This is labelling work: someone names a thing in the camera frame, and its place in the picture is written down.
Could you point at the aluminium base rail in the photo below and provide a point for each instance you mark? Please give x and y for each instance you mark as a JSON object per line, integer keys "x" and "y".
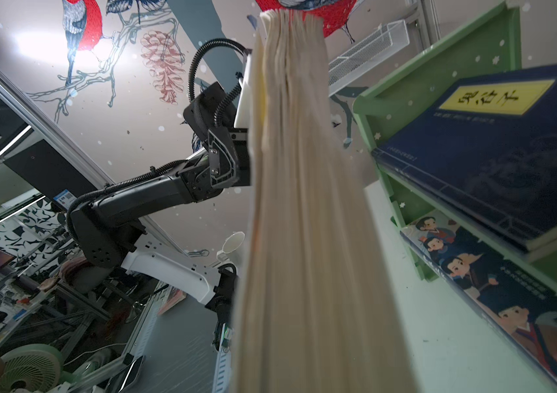
{"x": 180, "y": 356}

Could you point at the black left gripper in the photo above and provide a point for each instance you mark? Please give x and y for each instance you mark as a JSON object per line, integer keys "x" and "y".
{"x": 223, "y": 160}

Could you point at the green desk fan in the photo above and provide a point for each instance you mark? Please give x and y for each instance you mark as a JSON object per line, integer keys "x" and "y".
{"x": 34, "y": 367}

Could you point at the white mug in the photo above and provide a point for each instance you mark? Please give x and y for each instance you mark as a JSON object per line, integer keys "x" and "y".
{"x": 232, "y": 248}

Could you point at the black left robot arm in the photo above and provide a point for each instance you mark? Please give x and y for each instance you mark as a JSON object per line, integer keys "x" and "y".
{"x": 106, "y": 223}

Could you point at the dark blue bottom book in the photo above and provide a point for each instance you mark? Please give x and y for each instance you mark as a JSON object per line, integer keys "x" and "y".
{"x": 488, "y": 147}

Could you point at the colourful illustrated thick book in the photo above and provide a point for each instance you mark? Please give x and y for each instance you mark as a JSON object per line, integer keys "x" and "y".
{"x": 518, "y": 304}

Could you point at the white wire mesh basket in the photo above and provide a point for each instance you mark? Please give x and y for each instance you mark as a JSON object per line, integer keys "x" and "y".
{"x": 385, "y": 42}

